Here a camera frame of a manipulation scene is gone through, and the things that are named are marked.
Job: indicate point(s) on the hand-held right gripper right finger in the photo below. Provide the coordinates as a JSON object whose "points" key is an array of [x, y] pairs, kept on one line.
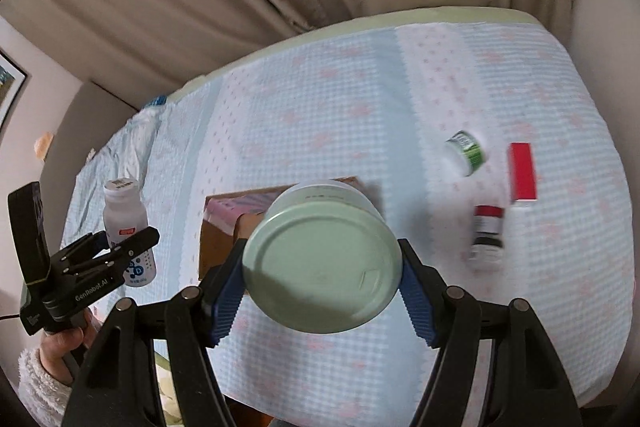
{"points": [[416, 302]]}

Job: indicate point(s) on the pale green mattress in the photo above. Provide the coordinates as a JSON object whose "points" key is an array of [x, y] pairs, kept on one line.
{"points": [[310, 34]]}

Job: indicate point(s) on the person's left hand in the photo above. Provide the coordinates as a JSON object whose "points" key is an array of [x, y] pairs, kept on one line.
{"points": [[56, 353]]}

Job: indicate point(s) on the black framed wall picture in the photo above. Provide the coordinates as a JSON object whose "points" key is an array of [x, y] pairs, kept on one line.
{"points": [[7, 87]]}

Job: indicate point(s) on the person's left forearm white sleeve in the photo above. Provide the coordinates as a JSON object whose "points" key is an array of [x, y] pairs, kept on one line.
{"points": [[40, 391]]}

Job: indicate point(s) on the brown cardboard box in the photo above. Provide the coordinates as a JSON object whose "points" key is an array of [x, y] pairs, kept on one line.
{"points": [[215, 247]]}

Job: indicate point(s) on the red black white bottle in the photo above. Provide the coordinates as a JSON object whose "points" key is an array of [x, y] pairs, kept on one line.
{"points": [[488, 232]]}

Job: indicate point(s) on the pink packet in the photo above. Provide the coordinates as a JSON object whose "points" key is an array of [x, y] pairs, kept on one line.
{"points": [[235, 210]]}

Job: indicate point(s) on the red and white box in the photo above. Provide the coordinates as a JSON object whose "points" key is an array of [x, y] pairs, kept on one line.
{"points": [[522, 174]]}

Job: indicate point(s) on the blue patterned cloth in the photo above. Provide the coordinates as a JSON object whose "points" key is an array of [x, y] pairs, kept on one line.
{"points": [[156, 101]]}

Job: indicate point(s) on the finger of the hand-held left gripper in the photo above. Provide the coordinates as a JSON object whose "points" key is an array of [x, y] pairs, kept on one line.
{"points": [[131, 243], [85, 244]]}

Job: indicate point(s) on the small white bottle green label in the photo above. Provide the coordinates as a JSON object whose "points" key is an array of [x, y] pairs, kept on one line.
{"points": [[467, 151]]}

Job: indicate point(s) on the pale green round jar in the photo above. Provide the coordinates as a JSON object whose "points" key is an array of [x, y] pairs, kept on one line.
{"points": [[320, 257]]}

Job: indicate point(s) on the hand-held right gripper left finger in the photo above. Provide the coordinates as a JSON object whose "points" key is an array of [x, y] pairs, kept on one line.
{"points": [[224, 310]]}

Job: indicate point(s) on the white bottle blue label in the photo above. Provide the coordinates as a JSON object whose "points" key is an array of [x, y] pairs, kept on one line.
{"points": [[125, 217]]}

